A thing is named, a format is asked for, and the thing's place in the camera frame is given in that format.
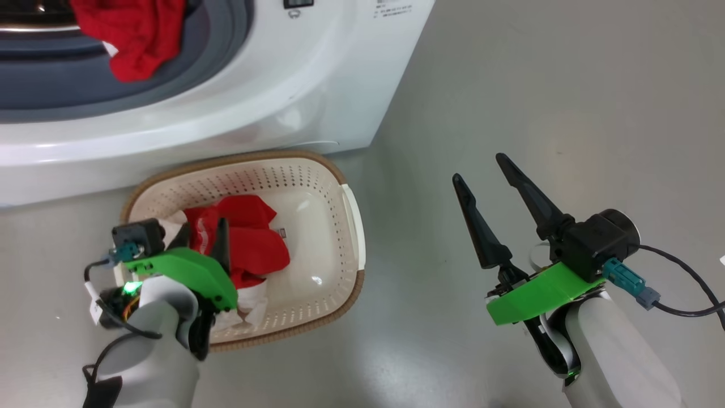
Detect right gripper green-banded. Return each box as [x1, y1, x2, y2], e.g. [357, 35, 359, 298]
[451, 153, 607, 326]

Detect white front-load washing machine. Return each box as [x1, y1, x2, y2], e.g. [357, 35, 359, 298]
[0, 0, 437, 207]

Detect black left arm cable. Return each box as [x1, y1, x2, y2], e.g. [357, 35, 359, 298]
[82, 262, 164, 408]

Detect cream perforated laundry basket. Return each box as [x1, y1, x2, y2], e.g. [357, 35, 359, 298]
[120, 150, 366, 353]

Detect teal camera connector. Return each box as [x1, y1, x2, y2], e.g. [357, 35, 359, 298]
[102, 243, 142, 267]
[602, 258, 662, 311]

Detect teal left camera connector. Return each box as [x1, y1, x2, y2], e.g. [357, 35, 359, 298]
[102, 243, 142, 267]

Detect teal right camera connector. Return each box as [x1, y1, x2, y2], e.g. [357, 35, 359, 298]
[602, 258, 662, 311]

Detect red and white garment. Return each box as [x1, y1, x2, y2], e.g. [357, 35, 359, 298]
[164, 195, 291, 335]

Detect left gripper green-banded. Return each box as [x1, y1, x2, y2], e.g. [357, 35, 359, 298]
[122, 218, 239, 313]

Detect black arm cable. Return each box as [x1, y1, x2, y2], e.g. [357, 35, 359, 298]
[637, 245, 725, 330]
[82, 262, 164, 408]

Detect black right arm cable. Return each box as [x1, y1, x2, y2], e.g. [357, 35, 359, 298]
[637, 245, 725, 330]

